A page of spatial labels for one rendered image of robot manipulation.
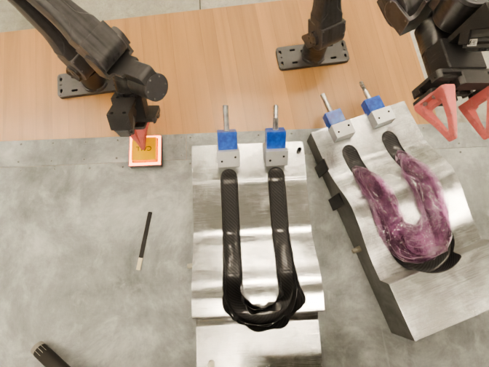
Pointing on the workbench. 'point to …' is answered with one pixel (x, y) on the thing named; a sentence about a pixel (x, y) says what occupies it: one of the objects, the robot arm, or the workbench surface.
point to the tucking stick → (144, 241)
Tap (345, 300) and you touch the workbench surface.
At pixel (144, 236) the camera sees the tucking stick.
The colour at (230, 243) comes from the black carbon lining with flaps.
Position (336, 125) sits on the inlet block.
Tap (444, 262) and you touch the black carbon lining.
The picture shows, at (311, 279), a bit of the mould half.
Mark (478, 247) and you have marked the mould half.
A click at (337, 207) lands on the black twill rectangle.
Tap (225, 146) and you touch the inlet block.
